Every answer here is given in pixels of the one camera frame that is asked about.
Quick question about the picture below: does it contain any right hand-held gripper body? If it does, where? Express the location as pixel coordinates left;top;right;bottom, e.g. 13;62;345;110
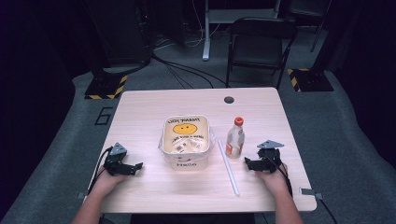
252;139;286;175

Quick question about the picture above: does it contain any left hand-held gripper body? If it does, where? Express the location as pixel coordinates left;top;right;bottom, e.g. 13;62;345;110
103;142;137;177

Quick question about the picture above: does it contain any person's right hand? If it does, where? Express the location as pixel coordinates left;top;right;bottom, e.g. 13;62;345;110
254;162;290;195

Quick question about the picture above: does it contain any person's left hand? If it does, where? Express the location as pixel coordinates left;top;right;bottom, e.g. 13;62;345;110
92;169;132;196

